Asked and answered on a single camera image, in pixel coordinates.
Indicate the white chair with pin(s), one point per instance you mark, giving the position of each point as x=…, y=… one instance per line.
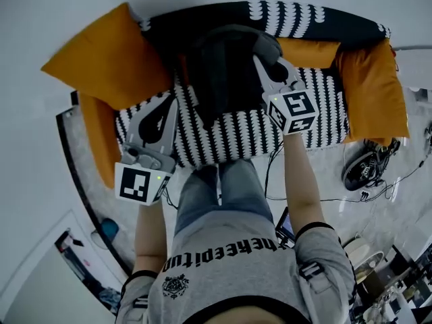
x=357, y=250

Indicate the white bowl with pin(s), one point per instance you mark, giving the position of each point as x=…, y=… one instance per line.
x=98, y=240

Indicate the black white patterned sofa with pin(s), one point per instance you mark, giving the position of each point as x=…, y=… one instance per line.
x=236, y=140

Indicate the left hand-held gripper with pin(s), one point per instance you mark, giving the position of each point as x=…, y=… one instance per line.
x=133, y=182

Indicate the person's left forearm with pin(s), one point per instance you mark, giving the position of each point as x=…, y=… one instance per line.
x=150, y=235

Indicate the small black tablet screen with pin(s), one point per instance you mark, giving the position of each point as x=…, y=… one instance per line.
x=285, y=226

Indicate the dark cluttered table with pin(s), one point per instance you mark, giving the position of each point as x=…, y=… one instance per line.
x=405, y=282

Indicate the narrow orange bolster cushion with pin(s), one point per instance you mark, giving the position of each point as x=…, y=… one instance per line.
x=99, y=137

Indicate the tall orange side cushion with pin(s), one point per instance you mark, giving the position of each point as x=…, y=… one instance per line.
x=374, y=93

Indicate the black and grey backpack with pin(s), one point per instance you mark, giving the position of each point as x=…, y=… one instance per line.
x=222, y=73

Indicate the person's grey printed t-shirt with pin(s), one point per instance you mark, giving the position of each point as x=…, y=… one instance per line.
x=236, y=275

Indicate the person's right forearm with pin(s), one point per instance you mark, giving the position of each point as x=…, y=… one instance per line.
x=302, y=181

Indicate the flat orange back cushion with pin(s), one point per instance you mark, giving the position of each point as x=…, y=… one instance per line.
x=307, y=52

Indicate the blue container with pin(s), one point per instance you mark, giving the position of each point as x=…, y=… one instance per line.
x=110, y=228

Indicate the person's blue jeans legs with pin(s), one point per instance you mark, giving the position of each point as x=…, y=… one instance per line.
x=236, y=187

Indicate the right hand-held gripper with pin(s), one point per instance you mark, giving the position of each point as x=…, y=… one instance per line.
x=297, y=110

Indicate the large square orange cushion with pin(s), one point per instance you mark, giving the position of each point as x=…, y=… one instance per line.
x=111, y=59

